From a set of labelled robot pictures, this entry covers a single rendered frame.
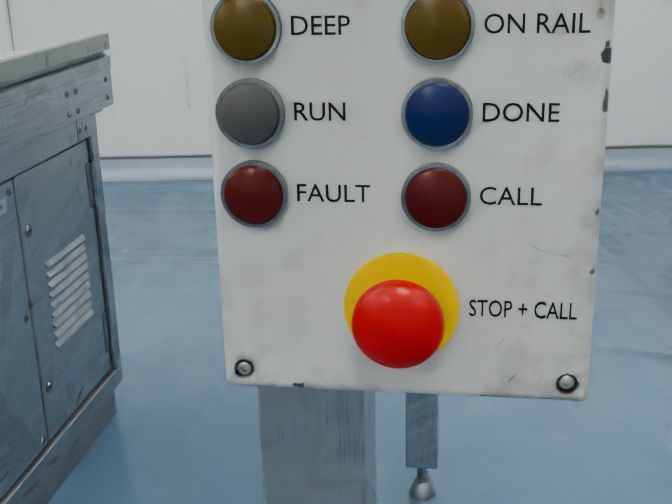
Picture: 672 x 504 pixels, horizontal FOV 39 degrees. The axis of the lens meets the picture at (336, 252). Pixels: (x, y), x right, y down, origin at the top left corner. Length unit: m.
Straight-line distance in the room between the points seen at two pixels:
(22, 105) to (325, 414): 1.20
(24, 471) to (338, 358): 1.44
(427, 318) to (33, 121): 1.34
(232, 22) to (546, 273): 0.17
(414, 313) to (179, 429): 1.77
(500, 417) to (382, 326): 1.77
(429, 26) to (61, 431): 1.64
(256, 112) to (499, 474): 1.61
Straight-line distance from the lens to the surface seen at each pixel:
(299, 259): 0.43
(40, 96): 1.72
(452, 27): 0.39
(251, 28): 0.40
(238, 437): 2.09
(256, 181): 0.41
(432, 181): 0.40
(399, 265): 0.42
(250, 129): 0.41
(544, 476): 1.97
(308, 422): 0.53
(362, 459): 0.54
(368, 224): 0.42
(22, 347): 1.78
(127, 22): 4.27
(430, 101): 0.39
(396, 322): 0.40
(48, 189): 1.85
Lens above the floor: 1.03
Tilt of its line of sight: 19 degrees down
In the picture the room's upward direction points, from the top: 1 degrees counter-clockwise
